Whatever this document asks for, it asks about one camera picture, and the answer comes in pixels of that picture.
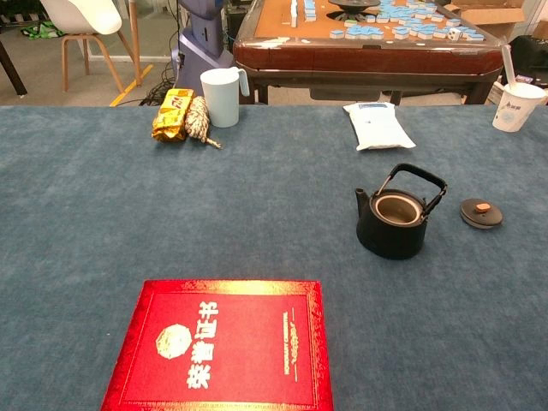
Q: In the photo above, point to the white wet wipes pouch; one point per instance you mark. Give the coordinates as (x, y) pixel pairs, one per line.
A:
(379, 126)

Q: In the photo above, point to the black teapot lid brown knob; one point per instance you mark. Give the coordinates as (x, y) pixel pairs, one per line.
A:
(481, 219)

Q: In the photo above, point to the black cast iron teapot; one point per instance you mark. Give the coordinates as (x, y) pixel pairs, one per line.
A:
(389, 240)

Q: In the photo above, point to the white chair wooden legs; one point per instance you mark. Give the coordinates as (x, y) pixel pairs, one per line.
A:
(81, 15)

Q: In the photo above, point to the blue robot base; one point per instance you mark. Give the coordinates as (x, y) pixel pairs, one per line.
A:
(201, 38)

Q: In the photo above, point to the blue felt table cloth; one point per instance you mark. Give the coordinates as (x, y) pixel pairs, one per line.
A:
(128, 214)

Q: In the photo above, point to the black round tray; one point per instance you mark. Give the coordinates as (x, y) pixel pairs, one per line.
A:
(353, 3)

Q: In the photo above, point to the brown cardboard box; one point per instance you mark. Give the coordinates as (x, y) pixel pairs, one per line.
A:
(492, 15)

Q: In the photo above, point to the yellow snack packet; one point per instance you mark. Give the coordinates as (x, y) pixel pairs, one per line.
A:
(171, 115)

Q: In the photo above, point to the brown mahjong table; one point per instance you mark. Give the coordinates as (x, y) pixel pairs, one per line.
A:
(364, 60)

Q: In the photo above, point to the red certificate book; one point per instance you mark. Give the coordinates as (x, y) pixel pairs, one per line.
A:
(214, 342)

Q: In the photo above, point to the light blue mug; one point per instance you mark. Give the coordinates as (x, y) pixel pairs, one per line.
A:
(220, 103)

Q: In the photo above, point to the white paper cup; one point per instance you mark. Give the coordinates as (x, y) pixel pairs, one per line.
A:
(514, 111)

